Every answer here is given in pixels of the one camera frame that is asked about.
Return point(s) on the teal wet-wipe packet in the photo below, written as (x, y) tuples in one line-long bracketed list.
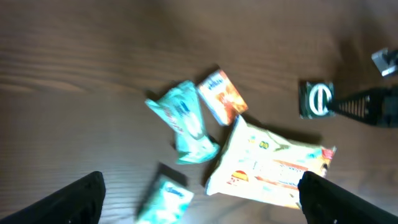
[(180, 109)]

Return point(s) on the green Kleenex tissue packet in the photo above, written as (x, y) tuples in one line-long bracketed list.
[(167, 202)]

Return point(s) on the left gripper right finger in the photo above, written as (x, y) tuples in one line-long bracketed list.
[(324, 202)]

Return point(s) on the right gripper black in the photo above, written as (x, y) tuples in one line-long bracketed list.
[(369, 106)]

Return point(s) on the orange tissue packet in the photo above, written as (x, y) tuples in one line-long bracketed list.
[(221, 97)]

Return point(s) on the large yellow snack bag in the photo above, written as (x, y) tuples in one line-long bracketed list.
[(260, 165)]

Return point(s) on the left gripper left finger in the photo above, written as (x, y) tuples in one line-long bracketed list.
[(80, 202)]

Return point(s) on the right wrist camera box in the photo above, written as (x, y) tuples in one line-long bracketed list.
[(385, 61)]

